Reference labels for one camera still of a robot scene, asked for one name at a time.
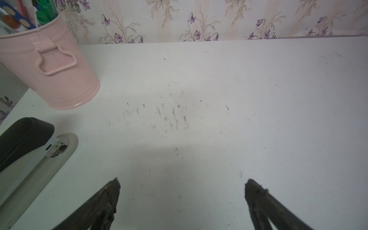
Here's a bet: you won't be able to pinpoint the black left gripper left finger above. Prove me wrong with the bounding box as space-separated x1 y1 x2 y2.
54 178 121 230

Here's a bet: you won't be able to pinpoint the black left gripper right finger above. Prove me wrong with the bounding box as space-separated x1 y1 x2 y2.
244 179 312 230

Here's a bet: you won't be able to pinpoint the black and white stapler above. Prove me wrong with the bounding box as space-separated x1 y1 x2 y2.
1 117 78 230

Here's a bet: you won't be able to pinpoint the pink metal pen bucket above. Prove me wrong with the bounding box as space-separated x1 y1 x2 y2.
1 15 100 110

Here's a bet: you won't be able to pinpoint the green marker pens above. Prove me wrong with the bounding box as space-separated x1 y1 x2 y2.
35 0 58 26

